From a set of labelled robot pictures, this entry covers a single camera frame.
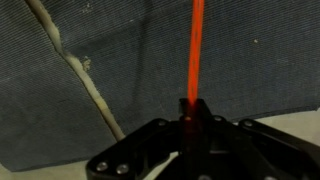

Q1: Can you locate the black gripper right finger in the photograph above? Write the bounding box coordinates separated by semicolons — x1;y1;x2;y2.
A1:
193;99;320;180

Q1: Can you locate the dark grey cloth mat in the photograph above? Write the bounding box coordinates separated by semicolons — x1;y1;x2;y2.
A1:
0;0;115;172

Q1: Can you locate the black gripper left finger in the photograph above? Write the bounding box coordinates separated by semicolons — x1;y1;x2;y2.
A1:
85;98;194;180

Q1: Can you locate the blue cloth mat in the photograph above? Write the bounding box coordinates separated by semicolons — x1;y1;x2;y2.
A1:
41;0;320;134

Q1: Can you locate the red plastic straw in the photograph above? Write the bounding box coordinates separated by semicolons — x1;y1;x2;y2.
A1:
187;0;205;105

